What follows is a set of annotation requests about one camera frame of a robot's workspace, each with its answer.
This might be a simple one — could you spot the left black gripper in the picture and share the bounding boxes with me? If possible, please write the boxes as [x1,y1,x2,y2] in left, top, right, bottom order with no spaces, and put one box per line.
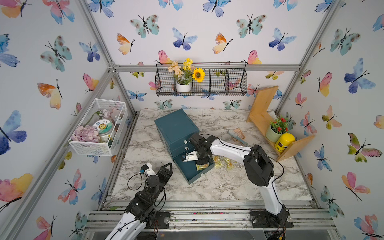
[149,162,172,204]

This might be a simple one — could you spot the yellow cookie packet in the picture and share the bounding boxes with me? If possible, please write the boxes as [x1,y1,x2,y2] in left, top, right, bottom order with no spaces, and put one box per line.
[223,157,234,171]
[213,156,224,169]
[196,164,210,171]

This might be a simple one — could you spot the teal bottom drawer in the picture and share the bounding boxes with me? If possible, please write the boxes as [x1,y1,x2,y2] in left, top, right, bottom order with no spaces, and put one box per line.
[173,154,215,185]

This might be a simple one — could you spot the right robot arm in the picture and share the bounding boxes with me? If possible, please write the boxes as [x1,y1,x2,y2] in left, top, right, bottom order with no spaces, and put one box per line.
[185,134,283,216]

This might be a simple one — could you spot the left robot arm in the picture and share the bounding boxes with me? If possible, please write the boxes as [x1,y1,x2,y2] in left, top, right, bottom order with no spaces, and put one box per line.
[106,163,173,240]

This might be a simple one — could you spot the teal drawer cabinet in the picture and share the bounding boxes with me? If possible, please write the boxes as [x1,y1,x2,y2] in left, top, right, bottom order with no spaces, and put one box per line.
[155,109,200,158]

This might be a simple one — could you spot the wooden zigzag shelf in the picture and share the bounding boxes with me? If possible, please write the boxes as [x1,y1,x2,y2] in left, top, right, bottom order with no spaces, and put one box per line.
[246,86,315,162]

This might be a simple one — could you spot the white pot with flowers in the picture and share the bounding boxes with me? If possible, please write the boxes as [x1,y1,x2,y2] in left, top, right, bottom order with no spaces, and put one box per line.
[168,58,206,93]

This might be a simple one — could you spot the green pot red flowers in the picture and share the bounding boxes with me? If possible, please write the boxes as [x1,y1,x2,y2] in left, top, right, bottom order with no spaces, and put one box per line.
[266,117,289,143]

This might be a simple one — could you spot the round green tin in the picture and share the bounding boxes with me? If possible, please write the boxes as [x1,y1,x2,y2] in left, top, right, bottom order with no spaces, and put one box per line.
[93,119,114,136]

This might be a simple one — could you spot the yellow canister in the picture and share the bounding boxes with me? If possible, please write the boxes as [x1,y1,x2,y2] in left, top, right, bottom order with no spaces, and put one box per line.
[275,133,296,153]

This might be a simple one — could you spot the pink artificial flowers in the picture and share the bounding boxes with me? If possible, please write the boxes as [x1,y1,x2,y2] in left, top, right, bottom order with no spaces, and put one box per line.
[71,125,101,143]

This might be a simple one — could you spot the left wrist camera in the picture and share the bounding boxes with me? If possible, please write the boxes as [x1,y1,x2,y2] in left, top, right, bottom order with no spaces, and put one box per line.
[140,163,157,177]

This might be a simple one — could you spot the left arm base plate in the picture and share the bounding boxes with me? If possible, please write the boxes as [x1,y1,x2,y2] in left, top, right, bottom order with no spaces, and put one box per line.
[145,211,171,230]

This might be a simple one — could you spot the black wire wall basket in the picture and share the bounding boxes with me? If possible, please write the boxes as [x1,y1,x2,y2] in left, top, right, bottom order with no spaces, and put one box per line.
[154,62,249,97]

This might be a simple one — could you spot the white wire wall basket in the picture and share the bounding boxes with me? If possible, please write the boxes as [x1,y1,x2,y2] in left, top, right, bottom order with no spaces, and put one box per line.
[68,99,128,157]

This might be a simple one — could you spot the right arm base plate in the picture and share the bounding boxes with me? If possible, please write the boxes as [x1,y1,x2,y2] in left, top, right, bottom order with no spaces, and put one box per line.
[250,209,294,228]

